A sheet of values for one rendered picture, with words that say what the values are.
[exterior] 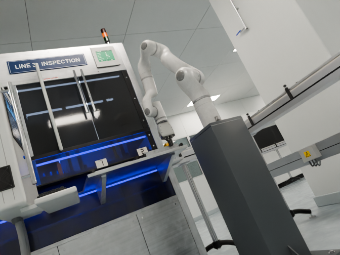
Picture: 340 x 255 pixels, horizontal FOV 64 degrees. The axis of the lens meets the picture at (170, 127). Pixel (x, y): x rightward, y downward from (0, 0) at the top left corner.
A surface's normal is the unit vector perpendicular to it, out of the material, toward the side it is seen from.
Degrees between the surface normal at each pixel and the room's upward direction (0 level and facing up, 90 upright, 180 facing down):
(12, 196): 90
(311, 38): 90
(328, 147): 90
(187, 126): 90
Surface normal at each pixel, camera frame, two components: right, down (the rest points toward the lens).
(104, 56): 0.33, -0.40
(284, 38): -0.86, 0.23
